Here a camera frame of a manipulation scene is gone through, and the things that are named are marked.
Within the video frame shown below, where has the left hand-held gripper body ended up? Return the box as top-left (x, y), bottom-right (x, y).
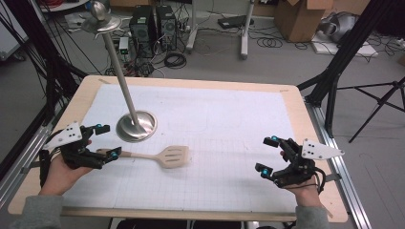
top-left (42, 121), bottom-right (107, 170)

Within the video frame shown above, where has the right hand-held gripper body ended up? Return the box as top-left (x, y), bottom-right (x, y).
top-left (272, 136), bottom-right (346, 189)

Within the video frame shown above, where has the beige slotted spatula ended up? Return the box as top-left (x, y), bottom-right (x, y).
top-left (96, 144), bottom-right (191, 170)

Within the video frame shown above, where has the person's right hand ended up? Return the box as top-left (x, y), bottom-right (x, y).
top-left (283, 179), bottom-right (325, 209)

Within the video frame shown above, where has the person's left hand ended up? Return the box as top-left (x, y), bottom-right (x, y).
top-left (39, 155), bottom-right (94, 197)

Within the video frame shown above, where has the metal pole stand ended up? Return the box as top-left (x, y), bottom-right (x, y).
top-left (80, 0), bottom-right (158, 143)

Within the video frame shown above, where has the thin wooden stick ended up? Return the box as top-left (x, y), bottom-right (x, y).
top-left (319, 203), bottom-right (334, 219)

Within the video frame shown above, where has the white grid mat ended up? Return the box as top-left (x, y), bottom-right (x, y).
top-left (61, 83), bottom-right (299, 214)

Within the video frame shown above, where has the small white box device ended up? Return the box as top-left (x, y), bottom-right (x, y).
top-left (117, 36), bottom-right (130, 54)

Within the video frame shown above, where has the black tripod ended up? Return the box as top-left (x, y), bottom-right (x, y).
top-left (336, 75), bottom-right (405, 144)

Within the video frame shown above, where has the black computer tower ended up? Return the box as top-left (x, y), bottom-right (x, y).
top-left (155, 4), bottom-right (178, 52)
top-left (128, 6), bottom-right (158, 60)

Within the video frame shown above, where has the white stand leg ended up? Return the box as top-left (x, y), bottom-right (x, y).
top-left (240, 0), bottom-right (256, 61)
top-left (185, 0), bottom-right (200, 54)

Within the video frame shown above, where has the white foam board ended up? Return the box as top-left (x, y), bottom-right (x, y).
top-left (309, 31), bottom-right (380, 58)

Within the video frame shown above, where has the cardboard box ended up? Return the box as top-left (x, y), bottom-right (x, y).
top-left (274, 0), bottom-right (334, 43)

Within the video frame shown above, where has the black flat device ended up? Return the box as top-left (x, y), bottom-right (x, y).
top-left (217, 14), bottom-right (255, 31)

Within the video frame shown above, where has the white cabinet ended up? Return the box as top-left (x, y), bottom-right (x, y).
top-left (0, 0), bottom-right (29, 61)

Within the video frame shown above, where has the grey rounded device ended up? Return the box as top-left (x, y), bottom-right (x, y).
top-left (318, 11), bottom-right (360, 43)

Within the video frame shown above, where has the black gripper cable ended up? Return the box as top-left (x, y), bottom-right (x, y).
top-left (313, 166), bottom-right (328, 195)

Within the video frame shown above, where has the black wrist strap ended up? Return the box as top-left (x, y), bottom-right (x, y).
top-left (37, 149), bottom-right (52, 189)

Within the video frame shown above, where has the aluminium rail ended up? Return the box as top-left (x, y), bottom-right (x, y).
top-left (0, 122), bottom-right (53, 208)
top-left (305, 101), bottom-right (373, 229)

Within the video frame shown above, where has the black frame with cables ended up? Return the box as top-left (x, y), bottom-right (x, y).
top-left (4, 0), bottom-right (89, 127)

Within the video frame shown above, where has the coiled black cable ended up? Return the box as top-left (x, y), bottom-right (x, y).
top-left (163, 51), bottom-right (188, 70)

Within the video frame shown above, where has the thin looped black cable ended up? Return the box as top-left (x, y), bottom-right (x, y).
top-left (256, 36), bottom-right (284, 50)

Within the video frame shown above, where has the black metal frame stand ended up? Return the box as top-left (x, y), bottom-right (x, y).
top-left (297, 0), bottom-right (395, 139)

